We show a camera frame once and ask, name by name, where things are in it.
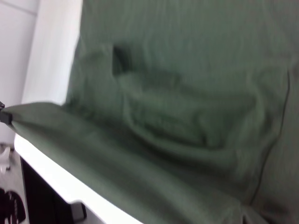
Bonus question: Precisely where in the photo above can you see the dark green printed t-shirt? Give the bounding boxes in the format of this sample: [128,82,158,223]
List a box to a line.
[4,0,299,224]

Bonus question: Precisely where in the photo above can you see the white wheeled stand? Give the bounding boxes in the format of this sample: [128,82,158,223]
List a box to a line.
[0,142,15,174]

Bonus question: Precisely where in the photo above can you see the black rounded equipment piece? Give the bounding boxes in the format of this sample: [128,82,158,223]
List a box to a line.
[0,186,27,223]

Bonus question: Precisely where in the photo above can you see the black box under table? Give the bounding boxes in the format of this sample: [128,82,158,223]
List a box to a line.
[69,202,87,223]

